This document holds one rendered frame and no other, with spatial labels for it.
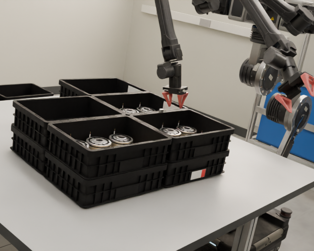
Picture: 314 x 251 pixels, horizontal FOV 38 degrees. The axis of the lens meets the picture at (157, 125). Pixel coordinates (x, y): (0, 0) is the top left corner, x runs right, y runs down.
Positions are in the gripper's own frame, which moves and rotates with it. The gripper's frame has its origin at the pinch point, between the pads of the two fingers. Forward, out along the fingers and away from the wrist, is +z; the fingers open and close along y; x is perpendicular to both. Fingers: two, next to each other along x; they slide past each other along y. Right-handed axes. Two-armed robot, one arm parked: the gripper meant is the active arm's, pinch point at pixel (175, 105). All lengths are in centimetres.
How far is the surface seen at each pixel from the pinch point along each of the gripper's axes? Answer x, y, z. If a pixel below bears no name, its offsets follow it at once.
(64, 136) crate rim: -66, -5, -3
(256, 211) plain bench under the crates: -16, 50, 33
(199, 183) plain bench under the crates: -14.4, 21.7, 28.8
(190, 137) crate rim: -21.9, 21.5, 5.1
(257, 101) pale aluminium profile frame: 188, -37, 45
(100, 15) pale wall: 260, -277, -15
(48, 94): 45, -139, 22
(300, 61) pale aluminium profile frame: 256, -25, 20
